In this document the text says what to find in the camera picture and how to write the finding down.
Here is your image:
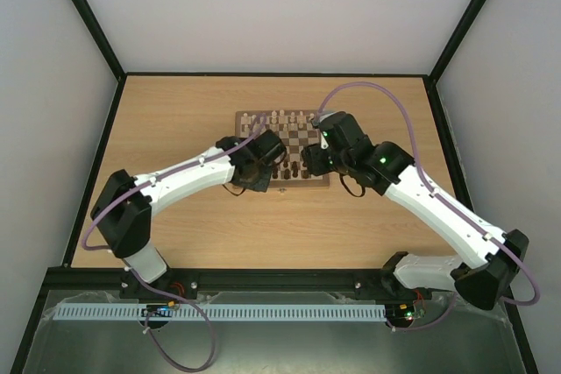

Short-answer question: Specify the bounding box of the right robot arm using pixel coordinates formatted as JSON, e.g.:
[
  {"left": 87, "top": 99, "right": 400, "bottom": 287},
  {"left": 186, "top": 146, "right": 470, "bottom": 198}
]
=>
[{"left": 302, "top": 112, "right": 529, "bottom": 310}]

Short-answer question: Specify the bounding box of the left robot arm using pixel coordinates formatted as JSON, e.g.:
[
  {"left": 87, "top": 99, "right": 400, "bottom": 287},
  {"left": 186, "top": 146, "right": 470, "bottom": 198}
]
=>
[{"left": 90, "top": 130, "right": 287, "bottom": 284}]

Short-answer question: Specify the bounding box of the wooden chess board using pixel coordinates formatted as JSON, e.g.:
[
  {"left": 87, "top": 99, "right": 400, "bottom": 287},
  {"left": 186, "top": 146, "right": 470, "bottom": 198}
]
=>
[{"left": 231, "top": 109, "right": 331, "bottom": 192}]

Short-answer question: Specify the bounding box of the white chess pieces row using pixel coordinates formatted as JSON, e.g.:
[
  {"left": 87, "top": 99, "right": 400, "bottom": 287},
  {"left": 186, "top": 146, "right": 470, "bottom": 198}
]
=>
[{"left": 235, "top": 109, "right": 318, "bottom": 138}]

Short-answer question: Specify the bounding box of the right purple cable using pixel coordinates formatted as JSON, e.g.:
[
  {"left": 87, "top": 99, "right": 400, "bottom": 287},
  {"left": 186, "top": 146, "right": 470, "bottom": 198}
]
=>
[{"left": 316, "top": 81, "right": 541, "bottom": 332}]

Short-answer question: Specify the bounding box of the black aluminium frame rail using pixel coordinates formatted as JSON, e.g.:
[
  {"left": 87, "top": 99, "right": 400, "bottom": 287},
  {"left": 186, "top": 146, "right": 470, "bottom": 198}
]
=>
[{"left": 43, "top": 266, "right": 509, "bottom": 300}]

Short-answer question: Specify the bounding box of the light blue cable duct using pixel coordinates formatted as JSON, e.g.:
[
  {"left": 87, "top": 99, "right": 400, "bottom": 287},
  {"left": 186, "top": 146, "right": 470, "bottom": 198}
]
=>
[{"left": 53, "top": 303, "right": 387, "bottom": 322}]

